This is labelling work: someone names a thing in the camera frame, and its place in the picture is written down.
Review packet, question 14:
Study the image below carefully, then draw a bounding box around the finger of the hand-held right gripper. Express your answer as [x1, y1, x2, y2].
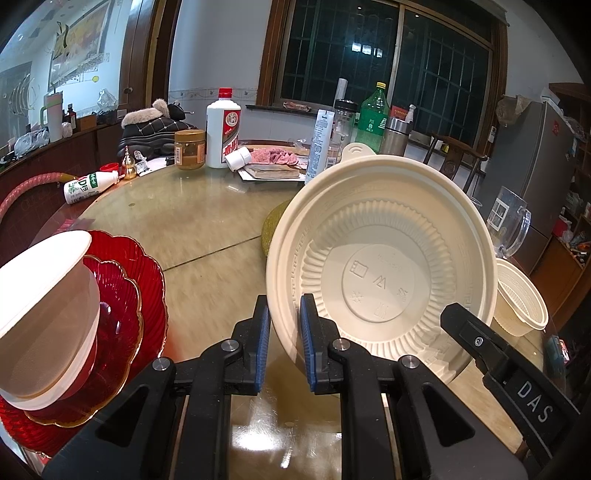
[440, 302, 509, 376]

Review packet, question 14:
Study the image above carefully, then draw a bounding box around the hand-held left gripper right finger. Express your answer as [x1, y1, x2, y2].
[300, 294, 528, 480]

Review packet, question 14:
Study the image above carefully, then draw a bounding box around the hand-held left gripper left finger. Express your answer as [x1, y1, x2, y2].
[42, 294, 272, 480]

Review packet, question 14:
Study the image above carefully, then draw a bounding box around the cream plastic bowl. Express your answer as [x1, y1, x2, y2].
[265, 143, 497, 384]
[490, 257, 549, 337]

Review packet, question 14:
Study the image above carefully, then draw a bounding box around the large red glass plate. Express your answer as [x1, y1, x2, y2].
[0, 230, 168, 455]

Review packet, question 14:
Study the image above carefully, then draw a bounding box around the small red glass plate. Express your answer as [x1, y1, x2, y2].
[23, 256, 144, 428]

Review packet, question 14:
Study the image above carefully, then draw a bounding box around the clear glass pitcher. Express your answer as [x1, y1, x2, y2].
[487, 186, 533, 259]

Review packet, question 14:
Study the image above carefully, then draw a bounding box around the gold glitter turntable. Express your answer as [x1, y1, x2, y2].
[261, 203, 296, 257]

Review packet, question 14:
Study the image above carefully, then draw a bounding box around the worn book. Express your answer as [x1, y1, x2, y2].
[238, 162, 308, 182]

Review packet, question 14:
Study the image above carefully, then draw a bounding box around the wooden chair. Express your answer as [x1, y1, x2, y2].
[424, 133, 488, 195]

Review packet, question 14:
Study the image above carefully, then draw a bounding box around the grey refrigerator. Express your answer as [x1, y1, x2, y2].
[475, 99, 578, 236]

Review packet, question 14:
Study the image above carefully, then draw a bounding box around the cluttered wooden shelf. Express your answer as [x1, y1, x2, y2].
[549, 83, 591, 287]

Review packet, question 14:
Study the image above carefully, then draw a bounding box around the pink sliced meat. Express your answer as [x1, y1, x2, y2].
[245, 147, 300, 166]

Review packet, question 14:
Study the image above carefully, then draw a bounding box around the small white cup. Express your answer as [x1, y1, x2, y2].
[225, 148, 252, 172]

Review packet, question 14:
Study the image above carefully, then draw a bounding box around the white tube package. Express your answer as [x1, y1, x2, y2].
[305, 110, 335, 184]

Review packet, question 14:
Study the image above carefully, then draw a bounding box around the steel thermos flask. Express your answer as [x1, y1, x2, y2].
[379, 116, 409, 158]

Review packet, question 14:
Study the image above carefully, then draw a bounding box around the peanut butter jar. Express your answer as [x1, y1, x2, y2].
[174, 129, 206, 171]

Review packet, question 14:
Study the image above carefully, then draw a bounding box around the white liquor bottle red cap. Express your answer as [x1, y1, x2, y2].
[205, 88, 242, 169]

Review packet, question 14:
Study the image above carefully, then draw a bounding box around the clear jar black lid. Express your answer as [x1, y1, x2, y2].
[331, 99, 357, 160]

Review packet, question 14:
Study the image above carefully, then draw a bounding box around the small gold ornament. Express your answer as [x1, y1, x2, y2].
[121, 146, 138, 181]

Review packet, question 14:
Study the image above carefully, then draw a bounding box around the green plastic bottle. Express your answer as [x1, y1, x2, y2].
[355, 82, 393, 155]

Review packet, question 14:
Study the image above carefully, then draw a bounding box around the white milk bottle green label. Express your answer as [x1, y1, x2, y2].
[64, 170, 120, 205]

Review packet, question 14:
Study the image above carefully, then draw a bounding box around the black quilted fur-trimmed bag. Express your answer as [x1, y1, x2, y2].
[121, 98, 199, 155]

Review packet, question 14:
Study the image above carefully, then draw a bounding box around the pink hula hoop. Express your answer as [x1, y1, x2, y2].
[0, 172, 77, 222]

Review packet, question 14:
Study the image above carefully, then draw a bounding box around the dark wooden sideboard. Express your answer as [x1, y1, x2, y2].
[0, 122, 125, 204]

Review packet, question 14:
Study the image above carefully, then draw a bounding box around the white plastic bag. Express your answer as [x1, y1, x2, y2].
[14, 128, 51, 155]

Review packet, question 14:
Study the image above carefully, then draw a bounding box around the wooden door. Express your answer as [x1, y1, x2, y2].
[122, 0, 183, 112]

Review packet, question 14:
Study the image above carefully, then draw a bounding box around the dark window wooden frame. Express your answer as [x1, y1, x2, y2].
[256, 0, 509, 139]

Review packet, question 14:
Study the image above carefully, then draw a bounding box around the white tumbler with handle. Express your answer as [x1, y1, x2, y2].
[39, 91, 64, 143]

